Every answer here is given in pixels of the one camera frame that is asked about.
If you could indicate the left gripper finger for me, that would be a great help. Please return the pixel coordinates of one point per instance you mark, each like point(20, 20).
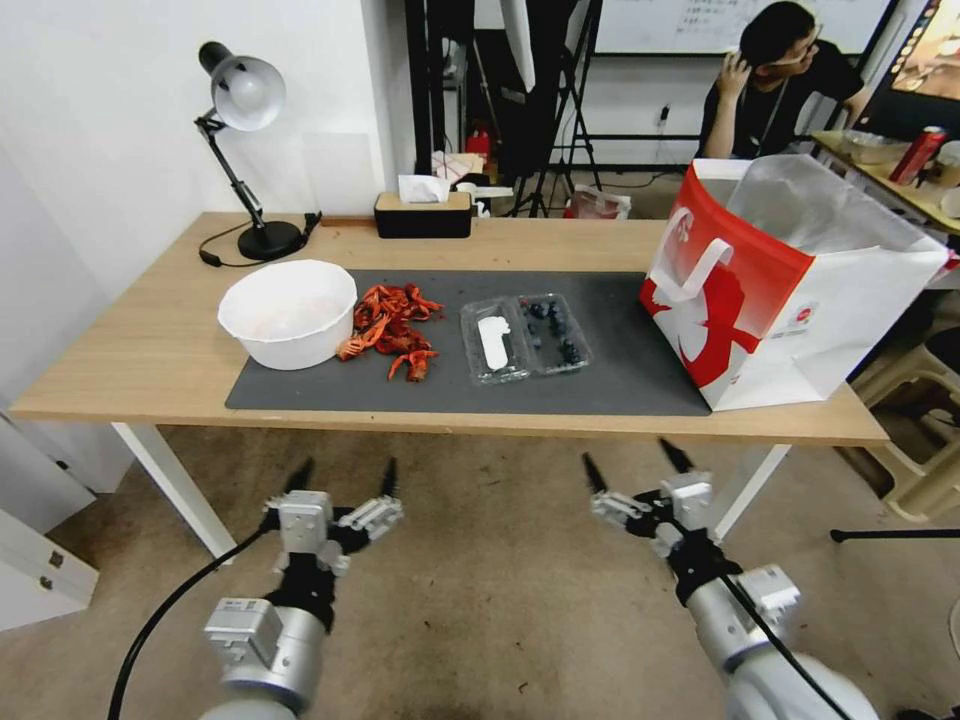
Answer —
point(301, 476)
point(375, 517)

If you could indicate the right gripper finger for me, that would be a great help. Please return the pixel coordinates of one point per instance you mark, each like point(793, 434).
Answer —
point(619, 511)
point(676, 457)

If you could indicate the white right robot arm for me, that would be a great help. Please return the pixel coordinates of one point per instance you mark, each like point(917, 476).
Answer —
point(727, 637)

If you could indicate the red and white takeout bag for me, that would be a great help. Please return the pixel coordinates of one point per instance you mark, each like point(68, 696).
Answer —
point(825, 330)

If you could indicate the clear plastic takeout container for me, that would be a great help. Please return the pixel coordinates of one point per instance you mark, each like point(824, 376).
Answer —
point(480, 311)

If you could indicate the red plastic bag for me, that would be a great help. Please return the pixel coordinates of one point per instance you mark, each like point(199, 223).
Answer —
point(600, 202)

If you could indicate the black tissue box wooden lid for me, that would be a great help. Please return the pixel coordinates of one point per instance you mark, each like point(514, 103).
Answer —
point(424, 221)

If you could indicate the dark grey table mat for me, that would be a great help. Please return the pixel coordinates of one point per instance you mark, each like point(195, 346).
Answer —
point(615, 375)

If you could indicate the red crayfish shell piece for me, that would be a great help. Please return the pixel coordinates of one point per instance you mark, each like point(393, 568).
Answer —
point(412, 364)
point(356, 346)

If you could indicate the white plastic bowl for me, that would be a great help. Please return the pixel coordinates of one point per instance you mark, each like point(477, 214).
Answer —
point(289, 315)

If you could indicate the red crayfish shell pile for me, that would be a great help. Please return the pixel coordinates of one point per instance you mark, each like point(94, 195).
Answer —
point(394, 311)

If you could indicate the black stand leg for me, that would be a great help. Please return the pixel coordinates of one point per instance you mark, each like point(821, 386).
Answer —
point(900, 534)

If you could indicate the wooden table with white legs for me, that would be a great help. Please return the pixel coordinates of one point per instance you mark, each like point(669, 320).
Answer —
point(150, 337)

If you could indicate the white absorbent pad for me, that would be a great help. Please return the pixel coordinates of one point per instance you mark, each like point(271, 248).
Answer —
point(495, 345)

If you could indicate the black desk lamp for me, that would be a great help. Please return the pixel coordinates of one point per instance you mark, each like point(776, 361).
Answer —
point(266, 240)

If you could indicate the beige plastic stool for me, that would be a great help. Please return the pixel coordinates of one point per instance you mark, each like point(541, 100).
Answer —
point(922, 480)

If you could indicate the white cabinet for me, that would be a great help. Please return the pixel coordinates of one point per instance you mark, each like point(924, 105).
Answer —
point(30, 570)

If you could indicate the white tissue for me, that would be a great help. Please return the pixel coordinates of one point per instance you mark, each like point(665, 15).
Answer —
point(420, 187)

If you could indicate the wooden side table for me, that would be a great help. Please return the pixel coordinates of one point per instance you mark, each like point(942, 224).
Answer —
point(870, 174)

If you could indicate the cardboard box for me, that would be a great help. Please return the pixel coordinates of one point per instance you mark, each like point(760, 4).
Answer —
point(454, 165)

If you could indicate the person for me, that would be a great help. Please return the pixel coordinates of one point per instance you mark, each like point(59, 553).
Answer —
point(765, 112)

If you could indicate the black tripod stand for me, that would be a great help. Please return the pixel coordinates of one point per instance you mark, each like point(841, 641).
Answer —
point(574, 112)

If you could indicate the clear plastic bowl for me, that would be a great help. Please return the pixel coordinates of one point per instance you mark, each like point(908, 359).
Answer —
point(870, 146)

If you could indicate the red fire extinguisher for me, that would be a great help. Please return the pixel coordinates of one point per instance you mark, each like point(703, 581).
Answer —
point(480, 142)

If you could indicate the red drink can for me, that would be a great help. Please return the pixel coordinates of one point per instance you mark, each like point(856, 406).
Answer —
point(916, 154)

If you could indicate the white paper cup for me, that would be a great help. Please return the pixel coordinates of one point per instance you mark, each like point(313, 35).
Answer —
point(949, 165)

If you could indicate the black shelf rack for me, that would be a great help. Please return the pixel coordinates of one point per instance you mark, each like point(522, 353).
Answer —
point(431, 75)

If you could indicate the whiteboard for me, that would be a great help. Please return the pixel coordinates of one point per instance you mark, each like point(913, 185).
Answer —
point(660, 22)

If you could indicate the white softbox panel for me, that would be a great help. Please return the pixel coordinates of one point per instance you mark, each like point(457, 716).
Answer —
point(517, 37)

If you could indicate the black framed monitor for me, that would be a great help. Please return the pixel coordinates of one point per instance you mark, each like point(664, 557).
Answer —
point(930, 52)

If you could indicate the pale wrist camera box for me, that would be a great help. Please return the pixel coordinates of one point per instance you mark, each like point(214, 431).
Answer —
point(304, 525)
point(688, 495)

